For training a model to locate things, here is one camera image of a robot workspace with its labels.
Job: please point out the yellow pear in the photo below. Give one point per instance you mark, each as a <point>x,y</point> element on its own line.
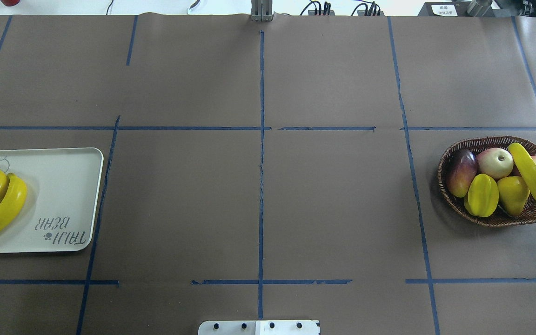
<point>513,194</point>

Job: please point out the yellow green starfruit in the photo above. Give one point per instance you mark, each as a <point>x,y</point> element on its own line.
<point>482,197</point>

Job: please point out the brown wicker basket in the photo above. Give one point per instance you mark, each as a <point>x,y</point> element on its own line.
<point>455,205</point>

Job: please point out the white bear tray plate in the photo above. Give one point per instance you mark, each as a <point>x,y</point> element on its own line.
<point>59,213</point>

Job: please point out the red purple mango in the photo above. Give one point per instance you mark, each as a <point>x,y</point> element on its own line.
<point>463,167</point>

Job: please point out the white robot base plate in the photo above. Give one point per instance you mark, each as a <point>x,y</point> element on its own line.
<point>260,327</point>

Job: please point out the aluminium frame post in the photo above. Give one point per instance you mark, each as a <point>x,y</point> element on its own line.
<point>262,10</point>

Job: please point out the red cylinder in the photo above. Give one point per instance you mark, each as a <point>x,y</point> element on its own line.
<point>10,3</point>

